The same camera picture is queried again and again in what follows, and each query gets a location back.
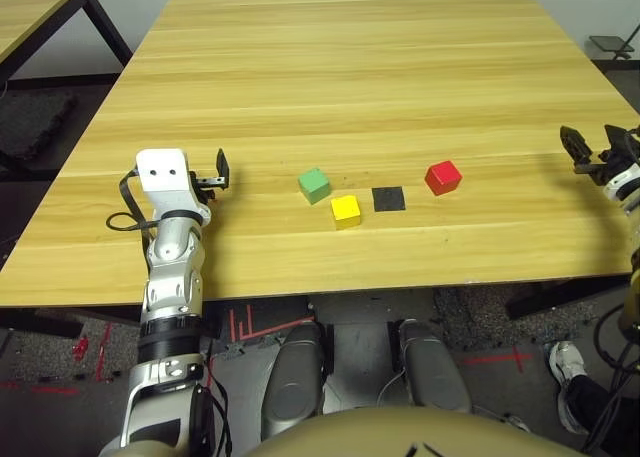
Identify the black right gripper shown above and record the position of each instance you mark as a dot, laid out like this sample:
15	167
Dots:
625	159

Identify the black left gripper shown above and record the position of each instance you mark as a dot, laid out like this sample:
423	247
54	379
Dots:
205	192

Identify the green wooden block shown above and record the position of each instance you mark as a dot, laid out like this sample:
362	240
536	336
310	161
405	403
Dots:
315	186

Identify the yellow wooden block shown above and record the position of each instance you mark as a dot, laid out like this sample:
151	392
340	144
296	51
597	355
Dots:
346	213

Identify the red wooden block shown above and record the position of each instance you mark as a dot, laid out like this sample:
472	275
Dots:
442	177

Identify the black foot pedal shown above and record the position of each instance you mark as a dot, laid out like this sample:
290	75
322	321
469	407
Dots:
611	46

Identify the black square marker pad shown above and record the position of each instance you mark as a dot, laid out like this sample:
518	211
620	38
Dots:
388	199

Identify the black foam floor mat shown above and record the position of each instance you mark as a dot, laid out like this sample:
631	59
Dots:
30	122
500	317

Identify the grey robot left foot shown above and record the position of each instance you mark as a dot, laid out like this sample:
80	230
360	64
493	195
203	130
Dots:
292	377

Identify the grey robot foot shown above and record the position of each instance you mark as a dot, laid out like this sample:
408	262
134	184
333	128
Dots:
432	367
292	377

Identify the white bystander sneaker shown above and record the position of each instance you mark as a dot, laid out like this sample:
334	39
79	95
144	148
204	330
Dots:
515	423
567	372

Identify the wooden side table black legs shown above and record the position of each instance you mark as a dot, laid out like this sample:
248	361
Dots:
30	7

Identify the dark bystander trouser leg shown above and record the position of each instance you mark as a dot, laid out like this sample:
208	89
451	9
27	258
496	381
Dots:
595	402

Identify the grey robot right foot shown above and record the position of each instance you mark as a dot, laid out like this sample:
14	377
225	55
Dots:
432	367

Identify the tan robot torso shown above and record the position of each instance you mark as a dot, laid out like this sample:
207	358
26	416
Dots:
415	434

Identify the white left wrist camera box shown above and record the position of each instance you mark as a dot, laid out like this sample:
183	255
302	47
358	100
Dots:
162	174

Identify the black table frame bar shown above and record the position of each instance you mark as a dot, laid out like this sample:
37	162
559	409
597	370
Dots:
60	322
560	294

